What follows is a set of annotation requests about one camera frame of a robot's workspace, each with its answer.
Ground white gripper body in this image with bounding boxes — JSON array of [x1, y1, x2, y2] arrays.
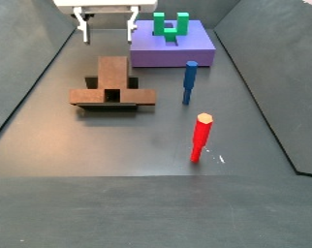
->
[[53, 0, 157, 14]]

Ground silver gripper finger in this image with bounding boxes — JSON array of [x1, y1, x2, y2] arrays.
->
[[73, 7, 89, 44], [127, 6, 139, 44]]

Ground brown T-shaped block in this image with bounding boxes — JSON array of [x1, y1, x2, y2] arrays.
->
[[68, 56, 156, 107]]

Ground green U-shaped block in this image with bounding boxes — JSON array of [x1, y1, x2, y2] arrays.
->
[[152, 13, 188, 43]]

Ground purple block base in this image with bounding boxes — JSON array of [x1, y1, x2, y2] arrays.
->
[[131, 20, 215, 68]]

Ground blue hexagonal peg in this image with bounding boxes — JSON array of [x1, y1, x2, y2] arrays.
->
[[182, 61, 198, 105]]

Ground red hexagonal peg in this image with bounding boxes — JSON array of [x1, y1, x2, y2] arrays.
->
[[190, 112, 214, 163]]

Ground black angle bracket fixture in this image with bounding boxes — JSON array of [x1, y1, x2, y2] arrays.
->
[[76, 76, 137, 111]]

